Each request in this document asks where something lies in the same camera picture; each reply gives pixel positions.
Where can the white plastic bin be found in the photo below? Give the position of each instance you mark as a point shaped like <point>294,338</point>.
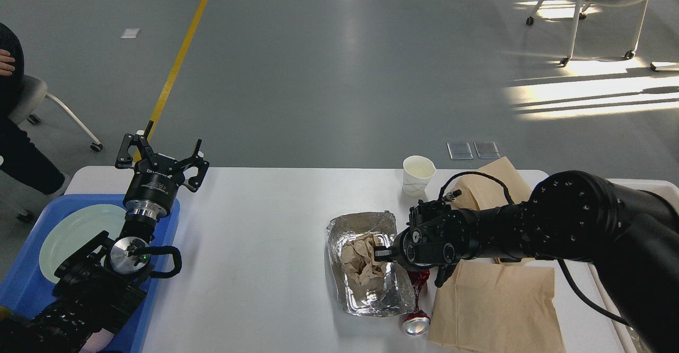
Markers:
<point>669,192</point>

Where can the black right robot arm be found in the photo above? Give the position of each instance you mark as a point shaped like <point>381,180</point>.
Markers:
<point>630,236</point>

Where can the rear brown paper bag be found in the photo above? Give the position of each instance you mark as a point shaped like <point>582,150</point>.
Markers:
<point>481,193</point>

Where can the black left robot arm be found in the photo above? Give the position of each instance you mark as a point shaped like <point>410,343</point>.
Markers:
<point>100,285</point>

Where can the seated person in black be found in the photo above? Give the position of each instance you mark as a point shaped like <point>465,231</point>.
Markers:
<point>21,159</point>

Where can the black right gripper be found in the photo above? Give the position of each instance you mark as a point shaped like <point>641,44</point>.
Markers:
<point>402,253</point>

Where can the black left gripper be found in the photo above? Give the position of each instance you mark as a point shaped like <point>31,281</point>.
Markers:
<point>153,187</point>

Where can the blue plastic tray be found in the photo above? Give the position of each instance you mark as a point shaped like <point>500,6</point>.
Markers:
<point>27,292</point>

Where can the crumpled brown paper in tray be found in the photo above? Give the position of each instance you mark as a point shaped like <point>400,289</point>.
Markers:
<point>359,262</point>

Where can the light green plate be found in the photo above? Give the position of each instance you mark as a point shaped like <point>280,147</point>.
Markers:
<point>74,231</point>

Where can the brown paper bag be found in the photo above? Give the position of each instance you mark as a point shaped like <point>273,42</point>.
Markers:
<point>488,307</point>
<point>481,193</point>

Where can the metal floor socket plate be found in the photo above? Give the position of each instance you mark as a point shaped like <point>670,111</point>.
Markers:
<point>473,150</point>

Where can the aluminium foil tray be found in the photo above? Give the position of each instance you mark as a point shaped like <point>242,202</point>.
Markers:
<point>396,295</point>

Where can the person's left hand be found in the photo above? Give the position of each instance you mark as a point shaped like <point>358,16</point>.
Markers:
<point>7,63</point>

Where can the front brown paper bag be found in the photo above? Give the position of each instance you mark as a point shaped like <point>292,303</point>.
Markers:
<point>488,307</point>

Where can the rear white paper cup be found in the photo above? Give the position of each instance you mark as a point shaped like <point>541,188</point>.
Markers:
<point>417,173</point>

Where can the crushed red can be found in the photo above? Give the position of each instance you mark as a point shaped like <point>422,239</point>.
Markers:
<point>417,322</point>

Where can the pink mug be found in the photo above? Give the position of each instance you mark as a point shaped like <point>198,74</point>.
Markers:
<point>97,342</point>

